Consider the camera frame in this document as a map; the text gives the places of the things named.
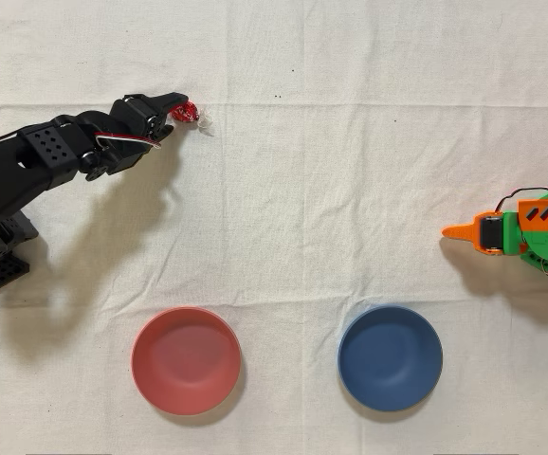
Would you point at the blue bowl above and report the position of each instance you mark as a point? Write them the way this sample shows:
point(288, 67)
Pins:
point(390, 358)

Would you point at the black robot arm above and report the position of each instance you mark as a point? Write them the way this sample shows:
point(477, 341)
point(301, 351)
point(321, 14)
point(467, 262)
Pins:
point(13, 166)

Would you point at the red candy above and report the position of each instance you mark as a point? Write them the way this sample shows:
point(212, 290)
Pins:
point(186, 114)

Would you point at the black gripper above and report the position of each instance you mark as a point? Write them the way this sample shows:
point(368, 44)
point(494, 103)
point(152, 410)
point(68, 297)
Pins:
point(137, 113)

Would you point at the orange green gripper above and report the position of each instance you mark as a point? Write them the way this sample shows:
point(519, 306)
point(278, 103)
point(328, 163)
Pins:
point(490, 231)

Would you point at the white tablecloth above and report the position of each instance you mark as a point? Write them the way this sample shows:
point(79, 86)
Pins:
point(302, 166)

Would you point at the red bowl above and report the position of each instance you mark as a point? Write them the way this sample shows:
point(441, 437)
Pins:
point(186, 362)

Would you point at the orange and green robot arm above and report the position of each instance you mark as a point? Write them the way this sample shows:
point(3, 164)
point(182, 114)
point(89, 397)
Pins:
point(546, 237)

